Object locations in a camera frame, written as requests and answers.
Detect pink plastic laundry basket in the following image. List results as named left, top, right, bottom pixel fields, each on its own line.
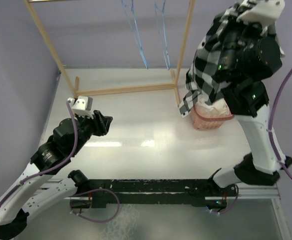
left=190, top=106, right=234, bottom=130

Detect black white checkered shirt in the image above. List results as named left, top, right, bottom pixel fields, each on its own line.
left=178, top=2, right=286, bottom=119

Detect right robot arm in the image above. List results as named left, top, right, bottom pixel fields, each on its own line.
left=210, top=22, right=292, bottom=188

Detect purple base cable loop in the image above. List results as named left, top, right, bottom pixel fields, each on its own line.
left=69, top=187, right=120, bottom=223

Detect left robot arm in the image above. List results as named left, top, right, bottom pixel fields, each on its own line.
left=0, top=110, right=113, bottom=240

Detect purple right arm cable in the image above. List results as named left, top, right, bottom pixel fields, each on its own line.
left=268, top=52, right=292, bottom=190

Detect wooden clothes rack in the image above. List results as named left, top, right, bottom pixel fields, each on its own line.
left=25, top=0, right=195, bottom=104

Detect light blue wire hanger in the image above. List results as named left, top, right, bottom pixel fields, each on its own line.
left=154, top=0, right=171, bottom=70

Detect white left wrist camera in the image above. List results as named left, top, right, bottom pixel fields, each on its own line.
left=67, top=96, right=93, bottom=119

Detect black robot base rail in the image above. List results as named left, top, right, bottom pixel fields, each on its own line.
left=68, top=170, right=237, bottom=209

